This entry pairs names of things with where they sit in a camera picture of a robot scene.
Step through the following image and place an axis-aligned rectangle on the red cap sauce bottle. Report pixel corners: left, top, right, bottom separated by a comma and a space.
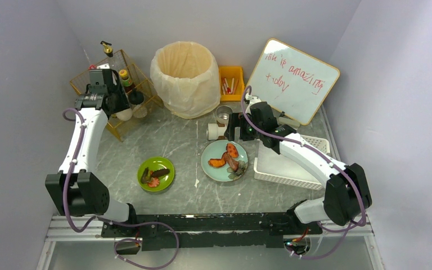
118, 69, 136, 94

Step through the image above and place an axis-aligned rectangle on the white mug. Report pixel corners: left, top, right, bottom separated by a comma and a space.
206, 123, 227, 141

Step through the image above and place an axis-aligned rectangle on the clear oil dispenser bottle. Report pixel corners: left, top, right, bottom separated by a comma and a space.
100, 40, 119, 71

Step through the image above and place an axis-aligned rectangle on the black lid shaker jar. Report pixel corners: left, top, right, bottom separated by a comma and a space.
128, 90, 147, 118

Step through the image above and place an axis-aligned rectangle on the cream lid shaker jar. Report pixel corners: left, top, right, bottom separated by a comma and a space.
115, 108, 133, 122

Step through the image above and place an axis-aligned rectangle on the white plastic basket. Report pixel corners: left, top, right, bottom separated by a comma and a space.
253, 141, 323, 190

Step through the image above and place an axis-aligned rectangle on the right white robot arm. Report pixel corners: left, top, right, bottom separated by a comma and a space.
224, 102, 372, 227

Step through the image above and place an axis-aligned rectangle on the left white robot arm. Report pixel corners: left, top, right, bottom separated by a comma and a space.
45, 67, 136, 232

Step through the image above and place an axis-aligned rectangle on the upright steel lined mug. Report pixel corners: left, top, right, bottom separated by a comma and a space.
215, 105, 233, 125

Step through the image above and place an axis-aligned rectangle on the orange fried piece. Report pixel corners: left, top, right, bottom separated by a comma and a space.
226, 143, 239, 159

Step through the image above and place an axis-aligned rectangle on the light blue flower plate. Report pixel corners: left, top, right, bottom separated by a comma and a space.
200, 140, 248, 182

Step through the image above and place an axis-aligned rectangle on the yellow plastic bin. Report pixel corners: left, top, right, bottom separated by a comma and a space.
219, 66, 245, 102

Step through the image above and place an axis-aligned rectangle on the brown meat rib piece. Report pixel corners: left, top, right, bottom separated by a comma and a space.
222, 151, 239, 172

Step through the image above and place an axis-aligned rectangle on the whiteboard with red writing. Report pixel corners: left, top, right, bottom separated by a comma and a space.
247, 38, 340, 125

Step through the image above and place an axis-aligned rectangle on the orange chicken wing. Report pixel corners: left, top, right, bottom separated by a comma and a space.
208, 158, 227, 168

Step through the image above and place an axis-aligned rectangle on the trash bin with bag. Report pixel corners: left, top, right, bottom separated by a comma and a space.
150, 41, 221, 119

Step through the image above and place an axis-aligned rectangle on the green plate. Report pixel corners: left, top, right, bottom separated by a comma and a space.
137, 156, 176, 192

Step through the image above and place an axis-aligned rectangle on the dark sea cucumber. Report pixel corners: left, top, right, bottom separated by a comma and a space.
151, 168, 170, 178

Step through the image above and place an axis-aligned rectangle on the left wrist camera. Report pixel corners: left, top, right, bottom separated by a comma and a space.
88, 63, 111, 71

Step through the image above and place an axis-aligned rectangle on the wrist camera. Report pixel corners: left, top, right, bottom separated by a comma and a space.
88, 63, 111, 71
244, 93, 261, 107

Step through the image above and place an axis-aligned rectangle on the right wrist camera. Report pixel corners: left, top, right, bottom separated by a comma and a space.
244, 93, 261, 107

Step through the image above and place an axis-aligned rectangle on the yellow wire basket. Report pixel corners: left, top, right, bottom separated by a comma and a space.
69, 49, 164, 142

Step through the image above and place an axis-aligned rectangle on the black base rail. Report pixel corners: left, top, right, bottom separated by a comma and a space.
101, 208, 322, 251

